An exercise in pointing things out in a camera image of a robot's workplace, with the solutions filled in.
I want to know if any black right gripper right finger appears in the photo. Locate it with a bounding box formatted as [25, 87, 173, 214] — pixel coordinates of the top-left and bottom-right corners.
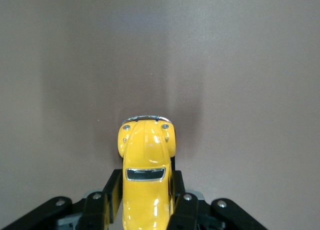
[166, 169, 270, 230]

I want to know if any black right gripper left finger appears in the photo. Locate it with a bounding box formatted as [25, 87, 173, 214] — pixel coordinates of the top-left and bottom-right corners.
[0, 168, 125, 230]

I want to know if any yellow beetle toy car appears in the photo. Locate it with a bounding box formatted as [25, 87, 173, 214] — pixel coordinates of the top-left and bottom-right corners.
[116, 114, 178, 230]

